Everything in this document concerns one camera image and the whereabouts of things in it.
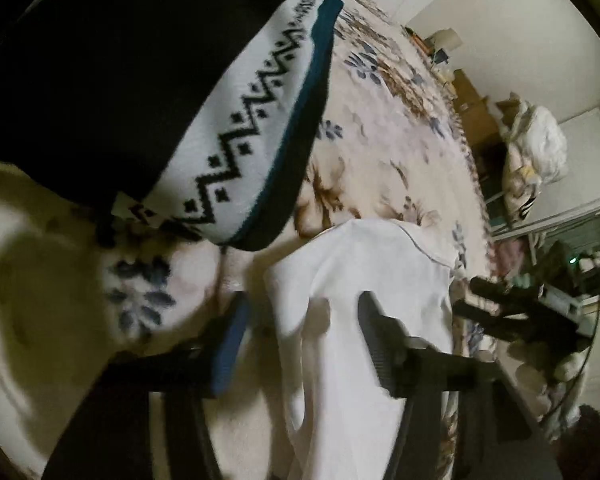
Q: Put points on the floral blanket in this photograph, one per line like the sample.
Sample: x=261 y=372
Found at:
x=405 y=150

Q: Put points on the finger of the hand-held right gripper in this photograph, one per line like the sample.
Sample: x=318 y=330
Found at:
x=477 y=312
x=490 y=289

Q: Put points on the white bedding bundle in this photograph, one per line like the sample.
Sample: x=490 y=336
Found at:
x=535 y=145

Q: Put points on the person's right hand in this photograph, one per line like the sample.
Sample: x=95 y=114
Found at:
x=535 y=367

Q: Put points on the white small garment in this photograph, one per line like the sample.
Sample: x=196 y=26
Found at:
x=340 y=270

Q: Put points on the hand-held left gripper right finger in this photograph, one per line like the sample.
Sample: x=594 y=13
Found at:
x=372 y=336

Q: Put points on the white cabinet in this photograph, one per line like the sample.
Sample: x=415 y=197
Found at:
x=587 y=160

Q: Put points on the black white patterned knit garment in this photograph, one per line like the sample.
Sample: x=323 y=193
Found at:
x=130 y=85

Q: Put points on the white shade table lamp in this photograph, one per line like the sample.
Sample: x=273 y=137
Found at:
x=447 y=40

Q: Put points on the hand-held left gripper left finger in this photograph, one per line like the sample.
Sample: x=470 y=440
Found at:
x=228 y=347

